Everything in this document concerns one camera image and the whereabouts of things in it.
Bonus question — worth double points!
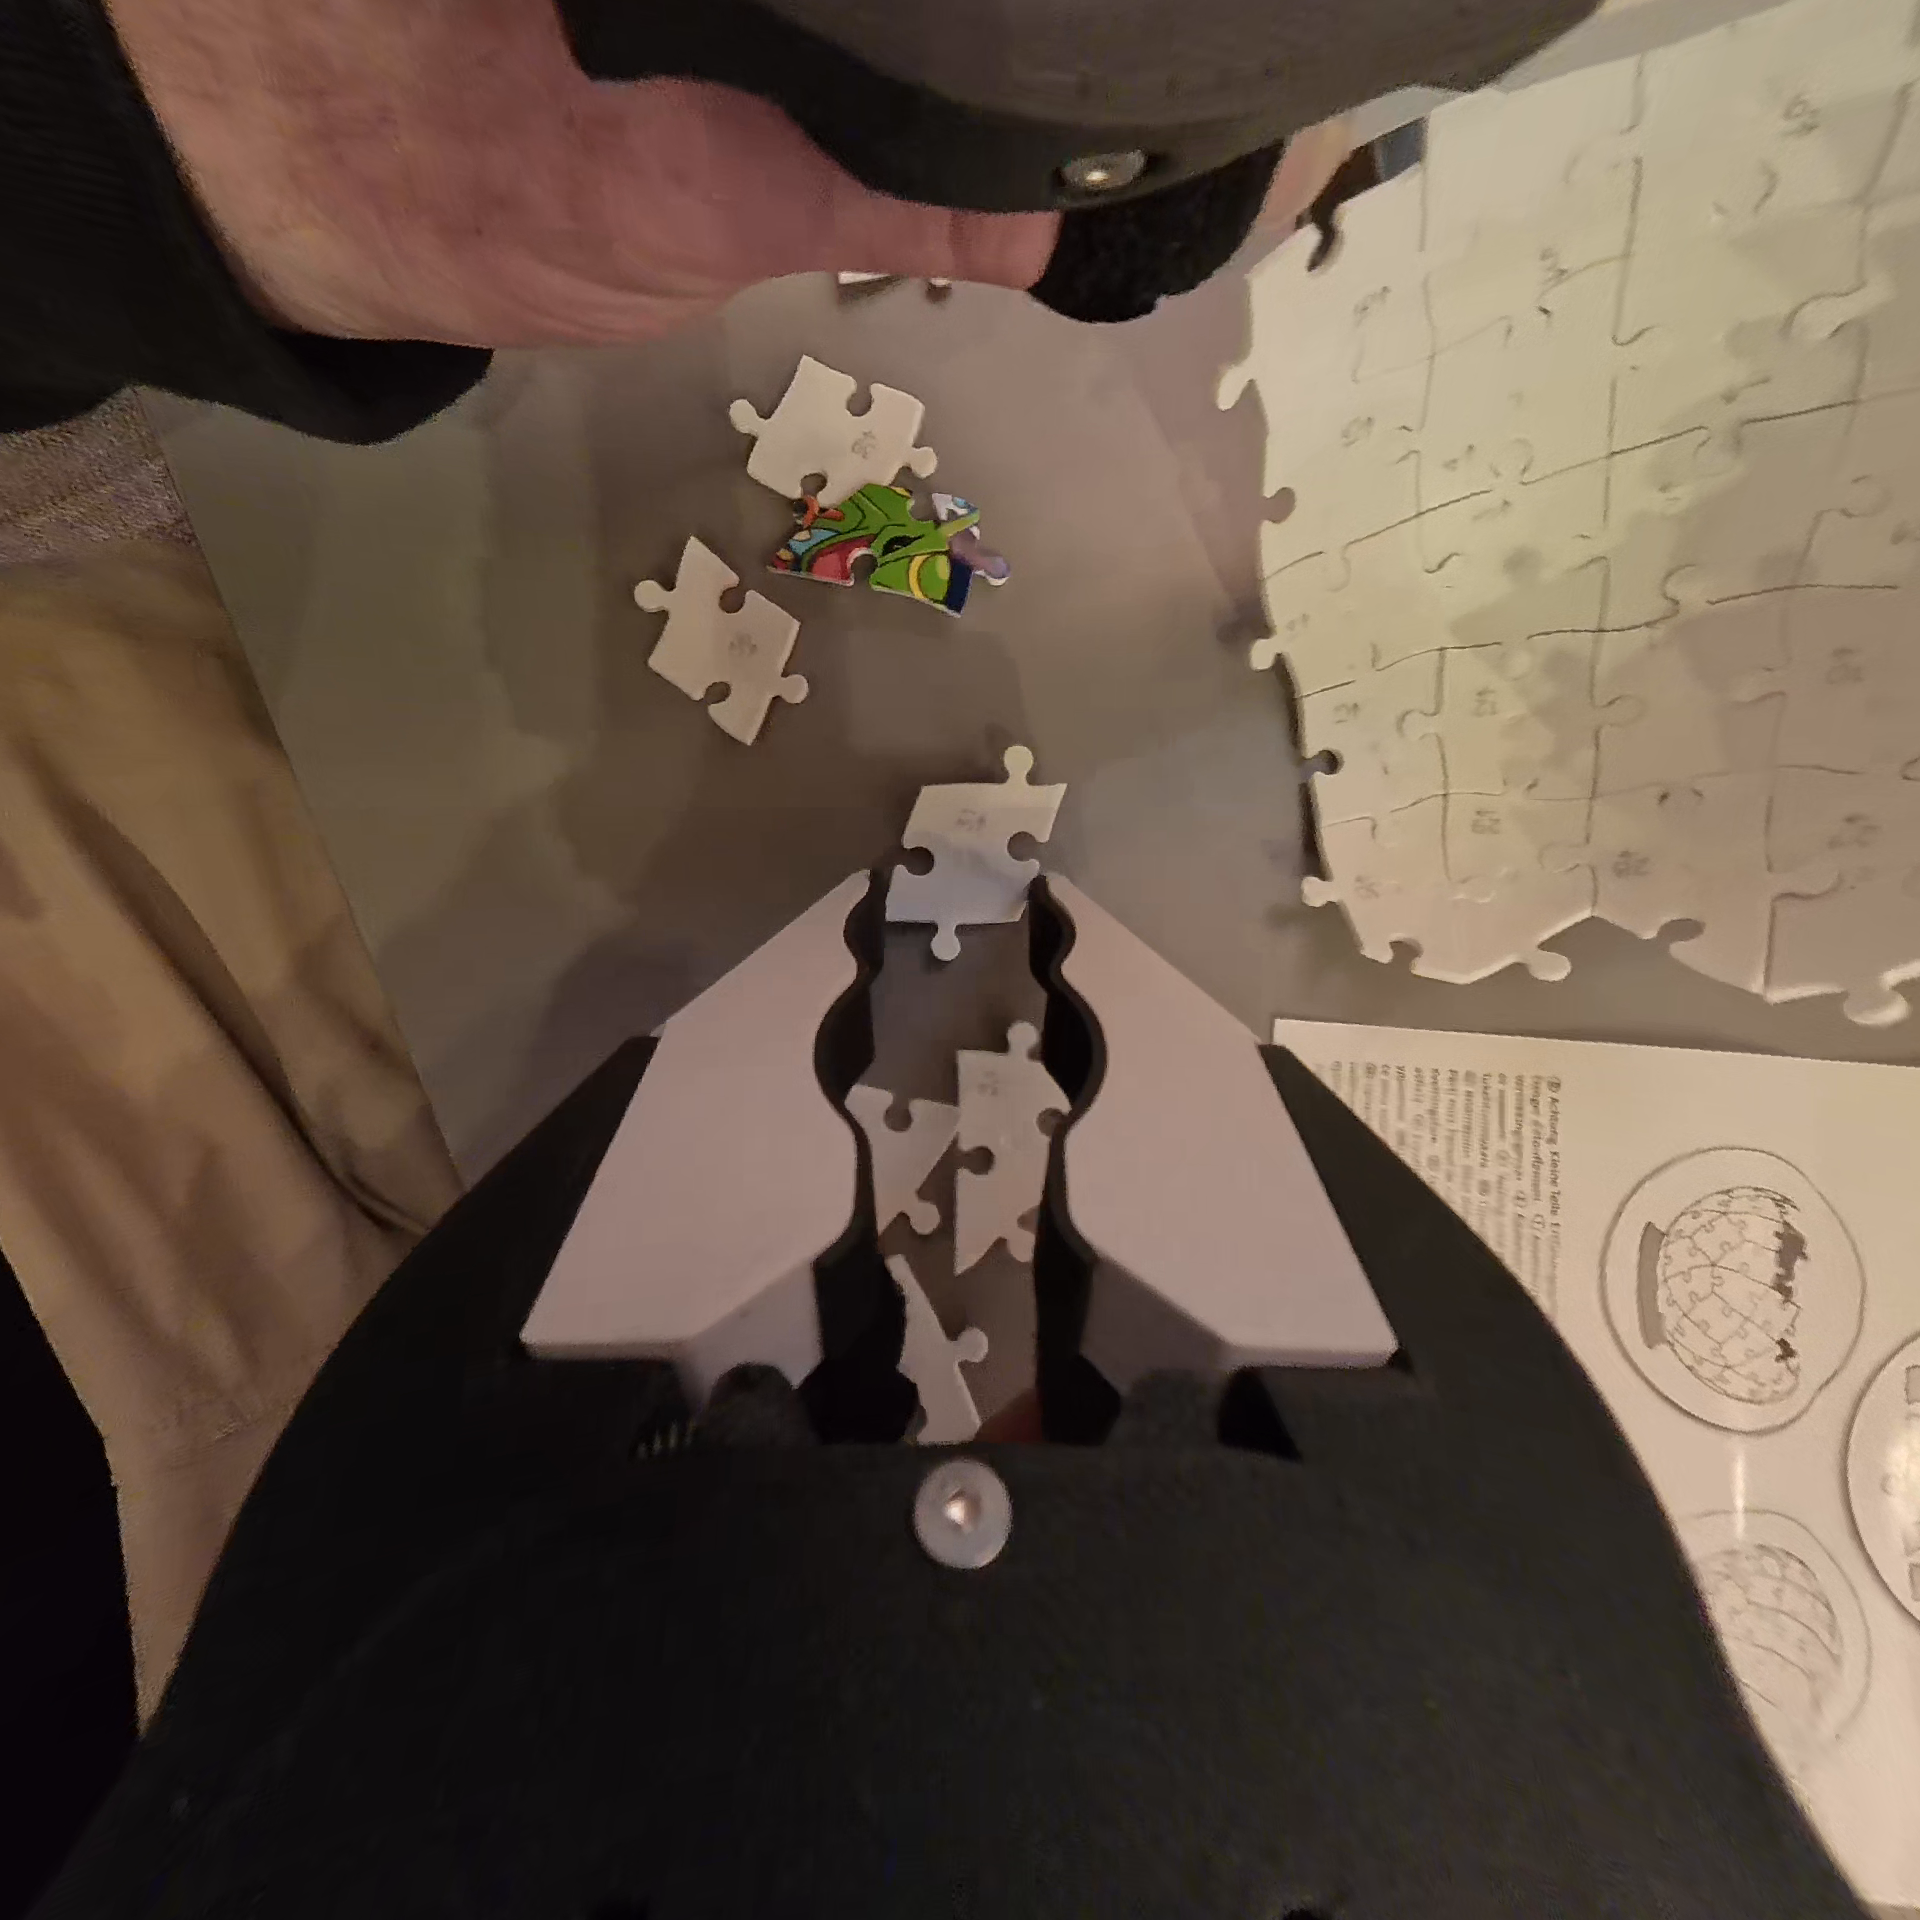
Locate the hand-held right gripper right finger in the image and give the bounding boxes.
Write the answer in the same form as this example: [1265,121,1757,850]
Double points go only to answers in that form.
[1024,875,1403,1446]

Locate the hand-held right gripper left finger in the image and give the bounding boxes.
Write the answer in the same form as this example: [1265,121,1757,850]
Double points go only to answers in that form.
[518,869,919,1439]

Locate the partly built puzzle ball shell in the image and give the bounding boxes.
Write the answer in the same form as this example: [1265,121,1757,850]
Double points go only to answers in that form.
[1211,0,1920,1032]

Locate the green colourful puzzle piece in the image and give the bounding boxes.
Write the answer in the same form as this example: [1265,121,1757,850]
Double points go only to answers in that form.
[763,478,1013,615]

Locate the person's left hand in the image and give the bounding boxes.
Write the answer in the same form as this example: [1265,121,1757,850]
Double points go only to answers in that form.
[115,0,1067,347]

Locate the white instruction leaflet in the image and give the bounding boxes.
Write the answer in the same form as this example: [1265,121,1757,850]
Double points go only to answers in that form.
[1270,1020,1920,1910]

